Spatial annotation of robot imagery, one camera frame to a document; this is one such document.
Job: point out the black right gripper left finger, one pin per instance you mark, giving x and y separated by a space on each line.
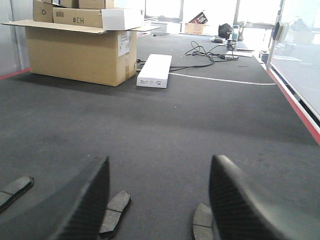
74 212

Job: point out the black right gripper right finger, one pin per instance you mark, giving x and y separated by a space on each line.
244 210

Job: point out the dark grey brake pad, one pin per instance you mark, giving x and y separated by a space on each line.
115 211
14 190
202 223

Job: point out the dark grey conveyor belt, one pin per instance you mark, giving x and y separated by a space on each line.
159 142

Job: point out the white carton box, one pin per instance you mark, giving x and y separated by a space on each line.
155 71

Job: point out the small cardboard box stack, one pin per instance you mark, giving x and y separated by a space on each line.
111 15

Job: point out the red conveyor left rail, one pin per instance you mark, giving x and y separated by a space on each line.
14 73

